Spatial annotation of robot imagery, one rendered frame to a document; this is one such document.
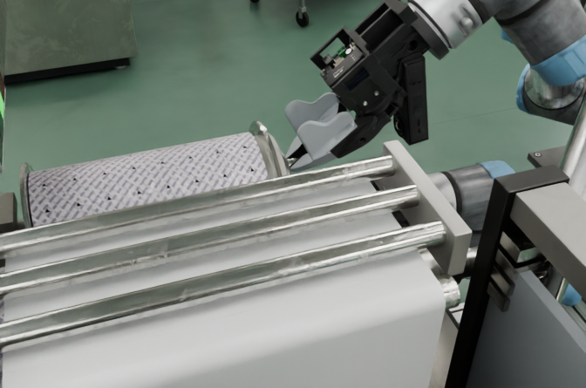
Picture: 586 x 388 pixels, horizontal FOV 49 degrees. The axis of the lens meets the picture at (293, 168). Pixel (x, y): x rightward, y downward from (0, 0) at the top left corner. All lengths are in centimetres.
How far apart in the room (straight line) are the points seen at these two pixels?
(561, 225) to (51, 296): 31
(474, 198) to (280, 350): 63
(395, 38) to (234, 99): 267
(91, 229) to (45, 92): 320
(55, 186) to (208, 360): 37
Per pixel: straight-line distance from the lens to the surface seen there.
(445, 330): 107
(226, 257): 40
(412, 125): 74
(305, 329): 36
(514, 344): 52
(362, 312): 37
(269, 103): 328
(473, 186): 95
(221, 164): 68
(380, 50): 68
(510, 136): 320
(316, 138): 70
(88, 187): 68
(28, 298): 40
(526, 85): 148
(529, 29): 73
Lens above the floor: 172
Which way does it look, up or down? 37 degrees down
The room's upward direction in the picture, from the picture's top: straight up
